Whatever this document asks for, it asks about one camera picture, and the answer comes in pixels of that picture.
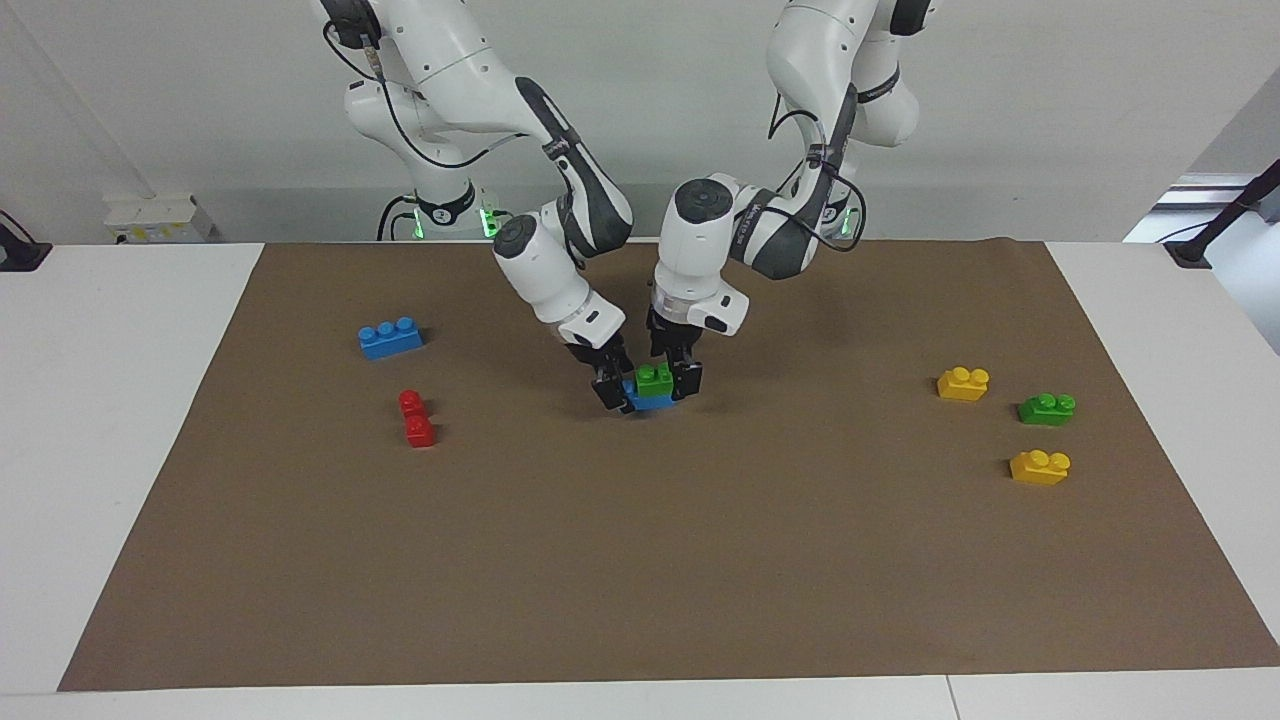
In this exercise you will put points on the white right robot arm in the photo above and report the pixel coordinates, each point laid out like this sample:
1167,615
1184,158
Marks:
450,60

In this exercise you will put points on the white wall socket box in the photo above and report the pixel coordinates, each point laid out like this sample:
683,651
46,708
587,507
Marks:
155,218

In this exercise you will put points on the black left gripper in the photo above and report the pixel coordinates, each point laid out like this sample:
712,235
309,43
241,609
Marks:
675,340

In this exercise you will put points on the blue three-stud toy block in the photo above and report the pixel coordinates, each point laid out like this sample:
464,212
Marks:
390,342
648,403

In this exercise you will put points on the yellow two-stud toy block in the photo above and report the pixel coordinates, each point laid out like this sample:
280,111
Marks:
1038,470
962,386

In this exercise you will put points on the black table clamp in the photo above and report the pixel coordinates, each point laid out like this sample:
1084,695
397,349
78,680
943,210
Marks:
20,255

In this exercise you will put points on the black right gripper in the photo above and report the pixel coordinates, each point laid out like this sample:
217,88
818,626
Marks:
600,352

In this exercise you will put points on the green two-stud toy block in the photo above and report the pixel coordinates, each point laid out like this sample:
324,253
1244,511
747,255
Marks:
655,382
1045,411

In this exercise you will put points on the brown table mat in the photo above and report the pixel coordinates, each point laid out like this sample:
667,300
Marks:
640,560

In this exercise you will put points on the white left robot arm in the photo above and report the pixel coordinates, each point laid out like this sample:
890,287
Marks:
700,250

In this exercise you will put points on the black stand bracket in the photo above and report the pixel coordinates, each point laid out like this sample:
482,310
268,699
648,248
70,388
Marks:
1225,215

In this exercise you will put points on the red single-stud toy block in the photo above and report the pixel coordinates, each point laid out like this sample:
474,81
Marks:
421,433
411,403

